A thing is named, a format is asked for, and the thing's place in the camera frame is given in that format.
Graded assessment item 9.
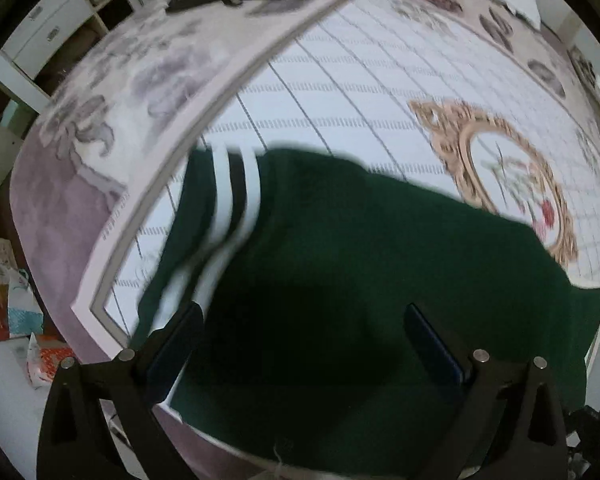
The white wardrobe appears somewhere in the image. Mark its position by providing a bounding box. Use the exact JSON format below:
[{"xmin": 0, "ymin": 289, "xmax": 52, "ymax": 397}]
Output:
[{"xmin": 0, "ymin": 0, "xmax": 146, "ymax": 101}]

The green varsity jacket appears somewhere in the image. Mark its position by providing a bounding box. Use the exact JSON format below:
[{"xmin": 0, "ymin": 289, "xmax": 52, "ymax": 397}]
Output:
[{"xmin": 132, "ymin": 144, "xmax": 600, "ymax": 479}]

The white quilted floral mat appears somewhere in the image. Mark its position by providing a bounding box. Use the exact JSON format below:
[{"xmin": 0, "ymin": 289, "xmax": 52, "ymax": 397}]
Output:
[{"xmin": 71, "ymin": 0, "xmax": 600, "ymax": 480}]

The printed paper bag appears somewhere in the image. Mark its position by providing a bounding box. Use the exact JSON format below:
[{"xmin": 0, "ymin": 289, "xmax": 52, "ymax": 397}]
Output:
[{"xmin": 0, "ymin": 237, "xmax": 46, "ymax": 343}]

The orange white plastic bag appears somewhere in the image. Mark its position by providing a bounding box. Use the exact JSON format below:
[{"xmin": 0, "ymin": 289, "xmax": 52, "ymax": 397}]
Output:
[{"xmin": 26, "ymin": 332, "xmax": 77, "ymax": 387}]

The mauve floral blanket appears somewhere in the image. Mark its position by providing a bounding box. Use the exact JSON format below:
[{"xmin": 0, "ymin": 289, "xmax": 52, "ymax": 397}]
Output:
[{"xmin": 9, "ymin": 0, "xmax": 600, "ymax": 426}]

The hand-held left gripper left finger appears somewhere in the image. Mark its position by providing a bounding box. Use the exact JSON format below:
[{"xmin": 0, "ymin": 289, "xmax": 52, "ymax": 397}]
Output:
[{"xmin": 36, "ymin": 301, "xmax": 205, "ymax": 480}]

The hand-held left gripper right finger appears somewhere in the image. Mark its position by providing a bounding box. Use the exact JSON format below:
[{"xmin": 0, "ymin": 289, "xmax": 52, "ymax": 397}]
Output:
[{"xmin": 404, "ymin": 302, "xmax": 568, "ymax": 480}]

